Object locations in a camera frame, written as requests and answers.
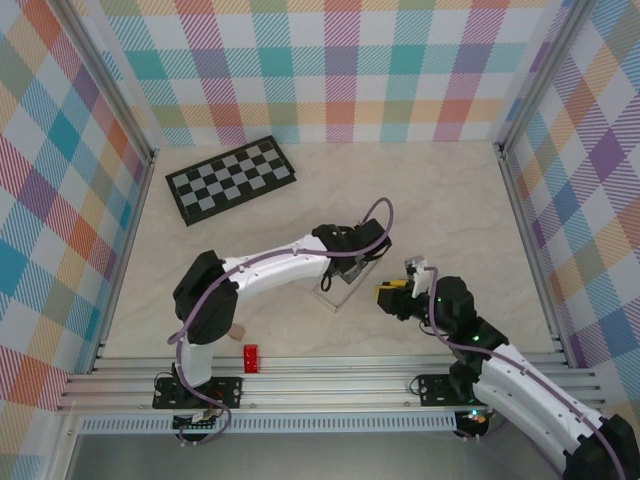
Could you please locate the small electronics board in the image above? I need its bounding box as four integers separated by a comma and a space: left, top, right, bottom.
172, 407, 225, 435

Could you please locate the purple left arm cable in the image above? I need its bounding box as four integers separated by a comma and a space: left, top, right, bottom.
167, 198, 396, 446

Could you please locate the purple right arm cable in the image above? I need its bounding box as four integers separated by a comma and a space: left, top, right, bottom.
427, 267, 629, 480

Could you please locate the electronics board with green light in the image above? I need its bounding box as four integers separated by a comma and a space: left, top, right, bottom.
455, 407, 494, 437

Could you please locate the white slotted cable duct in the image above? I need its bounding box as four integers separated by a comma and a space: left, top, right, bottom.
79, 412, 459, 435

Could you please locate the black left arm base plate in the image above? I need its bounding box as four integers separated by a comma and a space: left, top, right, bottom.
152, 374, 245, 410

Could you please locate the white paper box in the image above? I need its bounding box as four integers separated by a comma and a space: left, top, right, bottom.
309, 257, 386, 314

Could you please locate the grey metal panel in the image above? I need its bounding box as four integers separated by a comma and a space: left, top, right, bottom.
64, 432, 601, 480

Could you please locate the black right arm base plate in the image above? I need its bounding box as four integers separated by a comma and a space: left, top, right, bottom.
418, 372, 481, 407

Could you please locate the black grey chessboard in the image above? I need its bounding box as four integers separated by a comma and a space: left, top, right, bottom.
164, 134, 300, 229

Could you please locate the wide aluminium rail frame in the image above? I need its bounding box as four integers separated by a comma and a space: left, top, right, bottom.
57, 353, 609, 414

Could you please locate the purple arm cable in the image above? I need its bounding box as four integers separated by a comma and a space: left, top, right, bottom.
427, 267, 629, 480
167, 198, 396, 446

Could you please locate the aluminium corner post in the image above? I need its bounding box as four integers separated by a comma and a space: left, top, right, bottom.
493, 0, 599, 156
49, 0, 157, 166

